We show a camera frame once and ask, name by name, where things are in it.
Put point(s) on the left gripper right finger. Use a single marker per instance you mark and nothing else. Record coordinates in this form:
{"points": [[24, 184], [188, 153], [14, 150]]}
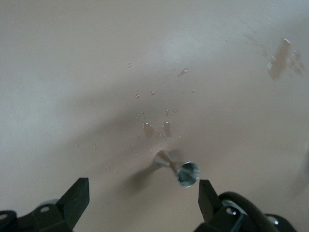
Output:
{"points": [[208, 203]]}

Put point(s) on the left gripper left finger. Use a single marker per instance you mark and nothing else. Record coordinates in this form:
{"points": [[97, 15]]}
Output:
{"points": [[74, 203]]}

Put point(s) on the metal double jigger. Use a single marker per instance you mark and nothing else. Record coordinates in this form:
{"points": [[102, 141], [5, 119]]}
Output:
{"points": [[186, 172]]}

